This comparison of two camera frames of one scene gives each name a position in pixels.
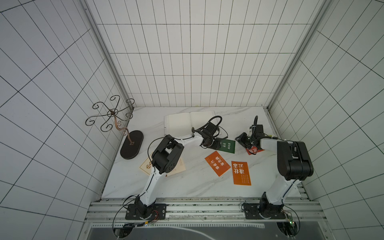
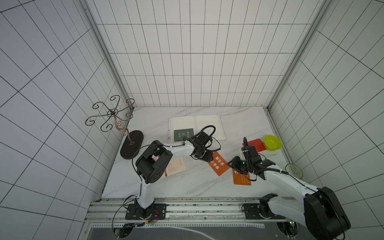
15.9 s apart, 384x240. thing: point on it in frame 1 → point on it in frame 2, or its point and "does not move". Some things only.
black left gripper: x=217 y=144 → x=207 y=158
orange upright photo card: x=240 y=172 does not move
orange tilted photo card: x=220 y=166 does not move
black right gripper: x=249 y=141 → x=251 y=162
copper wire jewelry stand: x=134 y=139 does not move
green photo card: x=227 y=145 → x=179 y=134
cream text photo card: x=179 y=168 does not move
